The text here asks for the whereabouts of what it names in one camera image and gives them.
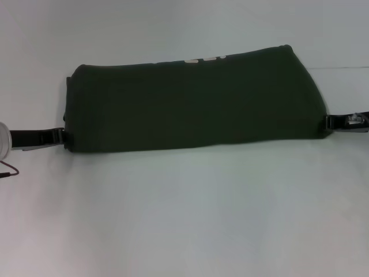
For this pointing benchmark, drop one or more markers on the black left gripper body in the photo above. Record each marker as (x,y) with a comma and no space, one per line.
(31,138)

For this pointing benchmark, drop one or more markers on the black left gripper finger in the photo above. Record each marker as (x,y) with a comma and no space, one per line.
(67,139)

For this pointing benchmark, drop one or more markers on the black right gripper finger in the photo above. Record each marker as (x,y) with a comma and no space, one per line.
(327,122)

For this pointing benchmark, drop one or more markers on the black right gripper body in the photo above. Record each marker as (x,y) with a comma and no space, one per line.
(350,122)

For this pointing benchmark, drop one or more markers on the dark green shirt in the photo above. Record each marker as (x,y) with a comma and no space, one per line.
(187,106)

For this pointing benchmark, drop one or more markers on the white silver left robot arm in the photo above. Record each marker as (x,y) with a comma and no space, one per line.
(5,140)

